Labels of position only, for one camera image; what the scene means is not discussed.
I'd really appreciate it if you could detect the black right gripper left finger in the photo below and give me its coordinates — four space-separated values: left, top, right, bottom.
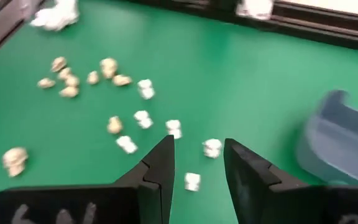
0 134 176 224

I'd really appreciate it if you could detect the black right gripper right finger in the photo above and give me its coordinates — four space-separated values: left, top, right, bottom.
223 138 358 224

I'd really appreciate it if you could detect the grey-blue plastic bin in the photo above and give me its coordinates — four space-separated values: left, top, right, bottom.
295 89 358 187

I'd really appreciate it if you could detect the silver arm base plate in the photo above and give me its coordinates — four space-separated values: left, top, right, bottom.
234 0 275 21

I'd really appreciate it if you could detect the crumpled white tissue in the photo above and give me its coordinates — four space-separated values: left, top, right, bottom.
29 0 80 32

